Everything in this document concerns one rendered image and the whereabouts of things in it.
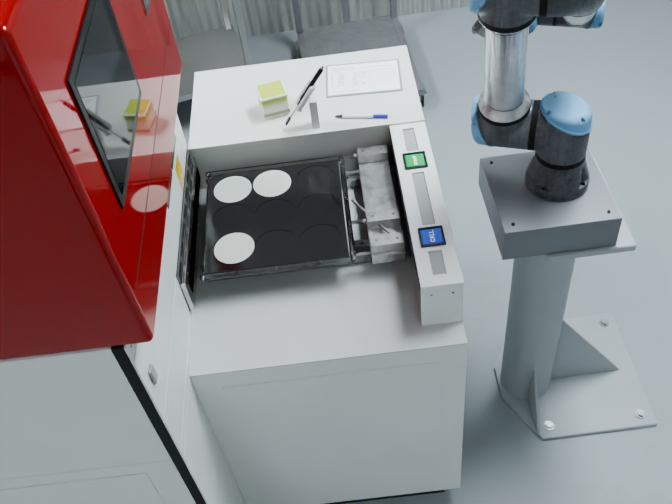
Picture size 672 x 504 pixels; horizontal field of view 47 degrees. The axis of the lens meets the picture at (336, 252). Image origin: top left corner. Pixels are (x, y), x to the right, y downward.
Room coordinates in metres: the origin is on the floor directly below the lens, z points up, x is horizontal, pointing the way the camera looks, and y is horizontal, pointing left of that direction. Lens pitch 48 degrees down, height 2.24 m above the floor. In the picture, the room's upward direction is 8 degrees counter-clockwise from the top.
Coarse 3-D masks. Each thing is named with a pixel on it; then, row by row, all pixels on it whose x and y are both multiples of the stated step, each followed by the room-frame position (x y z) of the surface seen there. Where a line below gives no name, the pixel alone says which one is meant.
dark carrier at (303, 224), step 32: (256, 192) 1.46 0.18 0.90; (288, 192) 1.44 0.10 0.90; (320, 192) 1.42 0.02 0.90; (224, 224) 1.36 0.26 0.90; (256, 224) 1.34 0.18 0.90; (288, 224) 1.33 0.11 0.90; (320, 224) 1.31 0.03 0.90; (256, 256) 1.24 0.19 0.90; (288, 256) 1.22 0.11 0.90; (320, 256) 1.21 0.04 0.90
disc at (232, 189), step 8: (232, 176) 1.53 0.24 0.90; (240, 176) 1.53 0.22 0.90; (224, 184) 1.51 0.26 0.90; (232, 184) 1.50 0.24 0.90; (240, 184) 1.50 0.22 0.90; (248, 184) 1.49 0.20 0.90; (216, 192) 1.48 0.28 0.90; (224, 192) 1.48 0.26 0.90; (232, 192) 1.47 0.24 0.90; (240, 192) 1.47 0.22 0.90; (248, 192) 1.46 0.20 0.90; (224, 200) 1.45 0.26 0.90; (232, 200) 1.44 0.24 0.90
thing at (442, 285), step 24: (408, 144) 1.49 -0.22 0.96; (432, 168) 1.39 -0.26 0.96; (408, 192) 1.32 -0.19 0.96; (432, 192) 1.30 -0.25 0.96; (408, 216) 1.24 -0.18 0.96; (432, 216) 1.23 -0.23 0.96; (432, 264) 1.09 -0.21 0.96; (456, 264) 1.07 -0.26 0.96; (432, 288) 1.02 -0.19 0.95; (456, 288) 1.02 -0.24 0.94; (432, 312) 1.02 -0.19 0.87; (456, 312) 1.02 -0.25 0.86
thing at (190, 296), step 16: (192, 160) 1.57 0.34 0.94; (192, 176) 1.51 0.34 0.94; (192, 192) 1.45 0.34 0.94; (192, 208) 1.41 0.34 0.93; (192, 224) 1.36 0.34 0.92; (192, 240) 1.35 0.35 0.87; (192, 256) 1.29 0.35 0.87; (192, 272) 1.24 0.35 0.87; (192, 288) 1.19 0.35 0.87; (192, 304) 1.15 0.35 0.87
